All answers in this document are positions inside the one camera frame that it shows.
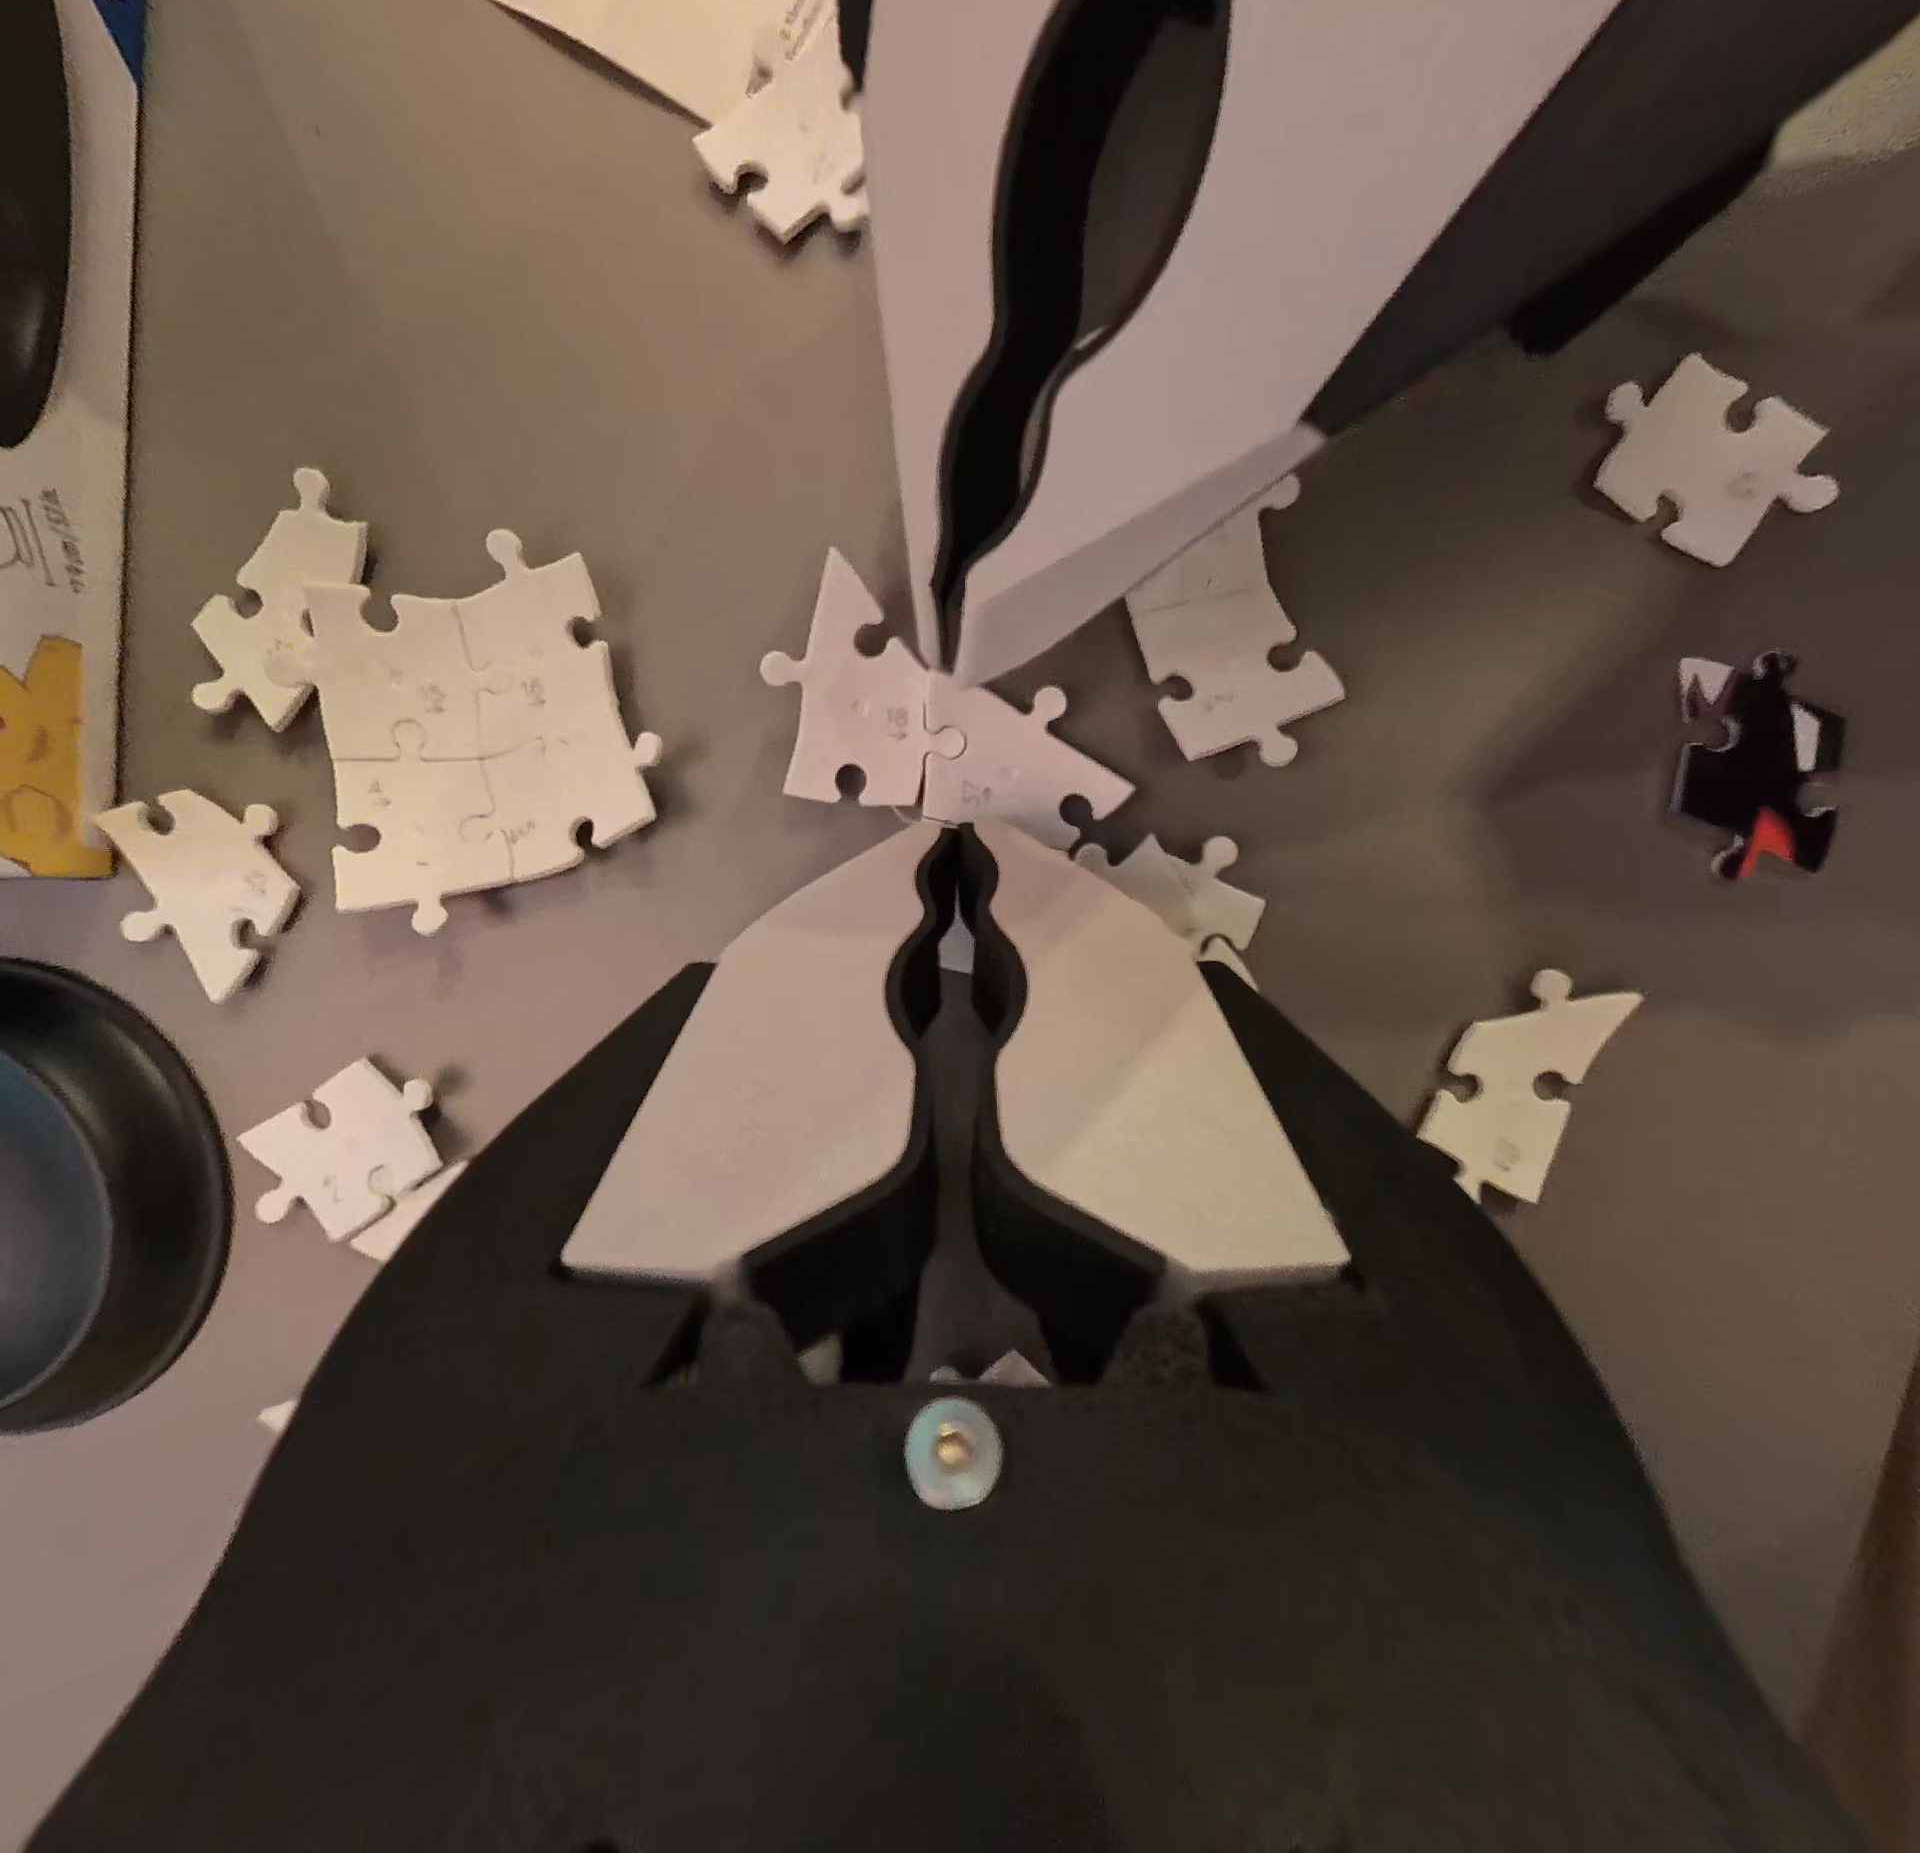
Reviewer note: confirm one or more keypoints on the white puzzle pieces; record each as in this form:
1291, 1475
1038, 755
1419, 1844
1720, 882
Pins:
1710, 456

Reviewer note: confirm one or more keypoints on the small white puzzle section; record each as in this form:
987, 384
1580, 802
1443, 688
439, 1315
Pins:
868, 712

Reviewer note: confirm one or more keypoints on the white instruction sheet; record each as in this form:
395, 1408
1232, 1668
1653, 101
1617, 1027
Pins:
630, 9

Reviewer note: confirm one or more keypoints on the four-piece white puzzle section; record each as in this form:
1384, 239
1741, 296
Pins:
450, 712

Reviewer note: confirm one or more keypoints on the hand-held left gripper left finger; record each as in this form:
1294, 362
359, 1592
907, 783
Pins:
751, 1104

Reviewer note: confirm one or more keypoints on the colourful cartoon puzzle box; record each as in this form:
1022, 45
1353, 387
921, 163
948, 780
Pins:
75, 534

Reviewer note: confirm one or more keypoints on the black printed puzzle piece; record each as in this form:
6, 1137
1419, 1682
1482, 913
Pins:
1770, 757

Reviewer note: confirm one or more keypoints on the person's beige trousers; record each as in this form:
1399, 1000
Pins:
1883, 1657

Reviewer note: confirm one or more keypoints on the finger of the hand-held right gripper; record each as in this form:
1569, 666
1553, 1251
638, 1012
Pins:
943, 158
1352, 158

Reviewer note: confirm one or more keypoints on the black round ball stand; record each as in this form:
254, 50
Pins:
165, 1163

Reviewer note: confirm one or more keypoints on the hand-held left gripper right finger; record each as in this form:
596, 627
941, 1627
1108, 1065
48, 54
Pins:
1170, 1104

